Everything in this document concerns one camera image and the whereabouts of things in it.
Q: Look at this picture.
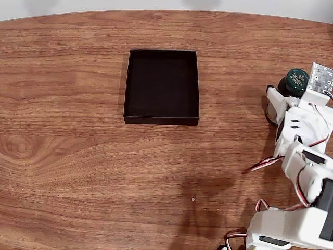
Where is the dark green pill bottle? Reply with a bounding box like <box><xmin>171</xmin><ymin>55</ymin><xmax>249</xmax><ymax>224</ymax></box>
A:
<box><xmin>277</xmin><ymin>68</ymin><xmax>312</xmax><ymax>99</ymax></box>

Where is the black open cardboard box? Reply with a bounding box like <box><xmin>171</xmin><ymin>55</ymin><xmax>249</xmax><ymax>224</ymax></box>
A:
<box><xmin>123</xmin><ymin>49</ymin><xmax>200</xmax><ymax>126</ymax></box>

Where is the red white black servo cable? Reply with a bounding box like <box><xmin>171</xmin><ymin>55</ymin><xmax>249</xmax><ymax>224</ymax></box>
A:
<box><xmin>224</xmin><ymin>230</ymin><xmax>248</xmax><ymax>250</ymax></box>
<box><xmin>255</xmin><ymin>166</ymin><xmax>312</xmax><ymax>212</ymax></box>
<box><xmin>249</xmin><ymin>155</ymin><xmax>285</xmax><ymax>172</ymax></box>
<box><xmin>309</xmin><ymin>102</ymin><xmax>330</xmax><ymax>147</ymax></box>

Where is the camera circuit board on mount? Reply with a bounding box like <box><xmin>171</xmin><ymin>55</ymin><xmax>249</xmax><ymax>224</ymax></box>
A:
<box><xmin>298</xmin><ymin>62</ymin><xmax>333</xmax><ymax>106</ymax></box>

